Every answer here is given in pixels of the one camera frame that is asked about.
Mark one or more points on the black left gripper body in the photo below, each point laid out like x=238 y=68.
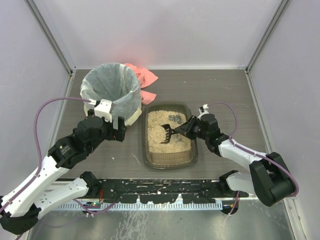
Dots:
x=116 y=131

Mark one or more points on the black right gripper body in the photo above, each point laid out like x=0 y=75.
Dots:
x=192 y=127

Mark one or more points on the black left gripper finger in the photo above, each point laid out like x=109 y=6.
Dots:
x=91 y=113
x=121 y=124

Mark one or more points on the black litter scoop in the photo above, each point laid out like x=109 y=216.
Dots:
x=168 y=133

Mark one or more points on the dark translucent litter box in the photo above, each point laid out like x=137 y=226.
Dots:
x=162 y=148

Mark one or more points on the trash bin with white liner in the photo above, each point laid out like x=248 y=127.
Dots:
x=117 y=83

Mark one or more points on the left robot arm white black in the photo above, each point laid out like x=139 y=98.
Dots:
x=21 y=209

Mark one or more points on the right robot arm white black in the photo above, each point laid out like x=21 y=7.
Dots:
x=269 y=178

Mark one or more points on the pink cloth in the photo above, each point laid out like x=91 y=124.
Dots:
x=146 y=78

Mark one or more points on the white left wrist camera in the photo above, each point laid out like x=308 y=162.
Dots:
x=103 y=109

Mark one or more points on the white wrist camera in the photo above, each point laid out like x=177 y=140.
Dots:
x=203 y=110
x=103 y=109

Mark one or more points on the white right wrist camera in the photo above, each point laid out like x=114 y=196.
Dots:
x=203 y=110

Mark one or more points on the left aluminium frame post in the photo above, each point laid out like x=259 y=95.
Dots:
x=48 y=33

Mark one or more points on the aluminium frame post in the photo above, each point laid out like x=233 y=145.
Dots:
x=280 y=10
x=48 y=33

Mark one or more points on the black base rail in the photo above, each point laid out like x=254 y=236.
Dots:
x=159 y=191

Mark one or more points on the white slotted cable duct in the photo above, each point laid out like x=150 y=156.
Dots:
x=176 y=206

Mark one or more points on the right aluminium frame post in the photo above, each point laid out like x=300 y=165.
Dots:
x=280 y=10

